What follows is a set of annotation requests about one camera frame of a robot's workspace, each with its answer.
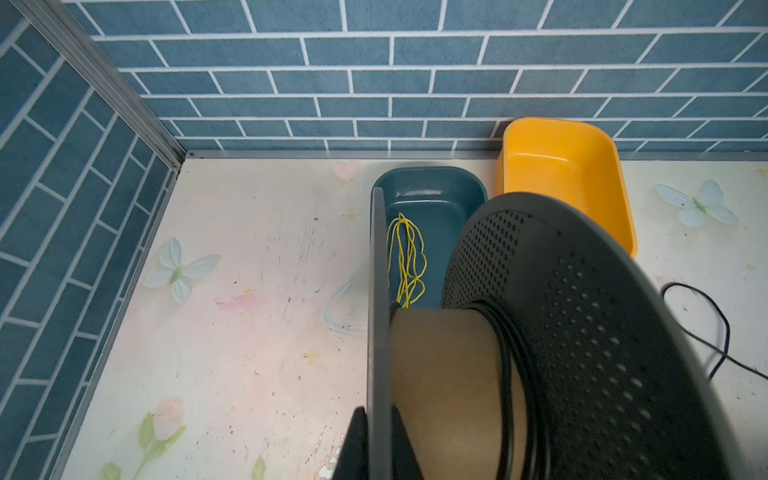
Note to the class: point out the grey perforated cable spool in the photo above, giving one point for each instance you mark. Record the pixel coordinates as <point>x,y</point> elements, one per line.
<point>551,356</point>

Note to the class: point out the aluminium corner post left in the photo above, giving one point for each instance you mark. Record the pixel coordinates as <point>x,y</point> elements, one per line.
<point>60,28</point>

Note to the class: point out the yellow plastic bin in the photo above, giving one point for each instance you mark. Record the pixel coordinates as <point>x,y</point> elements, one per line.
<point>574,162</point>

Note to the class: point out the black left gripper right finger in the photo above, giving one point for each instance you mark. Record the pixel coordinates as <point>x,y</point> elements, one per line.
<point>404,463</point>

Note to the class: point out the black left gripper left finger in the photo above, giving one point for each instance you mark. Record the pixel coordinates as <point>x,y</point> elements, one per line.
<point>352,462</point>

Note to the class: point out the dark teal plastic bin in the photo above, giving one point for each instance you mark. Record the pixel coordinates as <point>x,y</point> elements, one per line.
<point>439,201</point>

